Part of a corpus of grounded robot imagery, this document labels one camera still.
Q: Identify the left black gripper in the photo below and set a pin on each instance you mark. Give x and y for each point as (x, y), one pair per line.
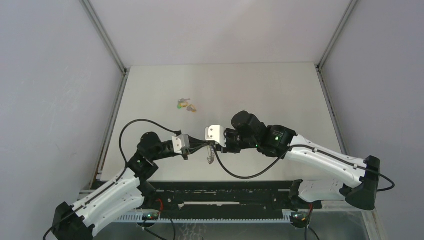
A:
(195, 144)

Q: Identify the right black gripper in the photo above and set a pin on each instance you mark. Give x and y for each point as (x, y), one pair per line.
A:
(228, 131)

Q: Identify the metal chain keyring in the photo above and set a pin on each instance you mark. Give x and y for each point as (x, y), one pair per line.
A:
(211, 155)

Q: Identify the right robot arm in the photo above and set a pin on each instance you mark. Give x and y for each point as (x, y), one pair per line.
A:
(352, 179)

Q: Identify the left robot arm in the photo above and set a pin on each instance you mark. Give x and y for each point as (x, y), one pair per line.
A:
(85, 218)

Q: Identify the orange tagged key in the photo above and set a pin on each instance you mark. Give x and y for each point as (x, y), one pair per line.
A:
(191, 108)

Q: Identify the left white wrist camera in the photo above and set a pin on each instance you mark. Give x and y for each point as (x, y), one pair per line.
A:
(179, 141)

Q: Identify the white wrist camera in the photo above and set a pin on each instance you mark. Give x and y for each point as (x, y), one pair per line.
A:
(216, 133)
(179, 141)

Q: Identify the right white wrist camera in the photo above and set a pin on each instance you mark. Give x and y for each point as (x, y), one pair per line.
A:
(216, 133)

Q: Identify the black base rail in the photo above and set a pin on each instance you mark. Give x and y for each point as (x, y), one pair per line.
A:
(215, 198)

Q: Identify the white toothed cable strip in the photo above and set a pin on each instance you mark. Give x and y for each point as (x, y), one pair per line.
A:
(279, 216)

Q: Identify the left aluminium frame post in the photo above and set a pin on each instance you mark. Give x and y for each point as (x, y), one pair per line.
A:
(111, 49)

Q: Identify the aluminium frame post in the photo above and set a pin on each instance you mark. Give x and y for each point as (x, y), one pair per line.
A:
(111, 49)
(320, 70)

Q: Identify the right aluminium frame post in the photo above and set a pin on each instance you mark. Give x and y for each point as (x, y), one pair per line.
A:
(320, 70)

